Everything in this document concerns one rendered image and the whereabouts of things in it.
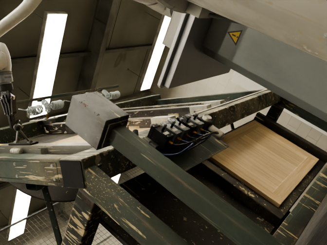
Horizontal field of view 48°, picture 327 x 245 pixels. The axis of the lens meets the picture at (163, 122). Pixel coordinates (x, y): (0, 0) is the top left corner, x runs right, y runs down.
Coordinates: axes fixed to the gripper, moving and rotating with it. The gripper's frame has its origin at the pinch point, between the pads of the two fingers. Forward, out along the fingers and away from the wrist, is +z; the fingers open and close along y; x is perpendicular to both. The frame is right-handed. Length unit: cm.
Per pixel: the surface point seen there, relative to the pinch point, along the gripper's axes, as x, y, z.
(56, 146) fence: -2.5, 35.9, 12.9
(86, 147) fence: -3, 57, 13
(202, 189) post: -22, 124, 21
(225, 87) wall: 566, -150, 31
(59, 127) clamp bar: 46, -21, 12
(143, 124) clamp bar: 46, 51, 12
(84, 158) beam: -26, 81, 12
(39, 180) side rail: -27, 54, 21
